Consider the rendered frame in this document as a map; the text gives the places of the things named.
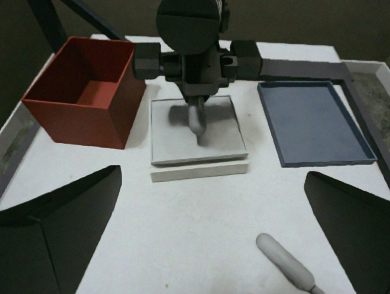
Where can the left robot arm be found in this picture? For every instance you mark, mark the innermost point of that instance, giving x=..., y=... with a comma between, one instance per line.
x=190, y=27

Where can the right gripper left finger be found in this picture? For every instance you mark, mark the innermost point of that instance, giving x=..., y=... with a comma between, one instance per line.
x=47, y=243

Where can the red-brown open box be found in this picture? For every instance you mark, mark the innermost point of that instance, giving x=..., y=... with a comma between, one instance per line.
x=84, y=74

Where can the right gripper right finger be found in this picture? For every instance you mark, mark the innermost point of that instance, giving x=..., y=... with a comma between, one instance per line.
x=356, y=224

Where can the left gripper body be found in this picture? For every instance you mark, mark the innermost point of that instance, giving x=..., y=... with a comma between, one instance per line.
x=147, y=59

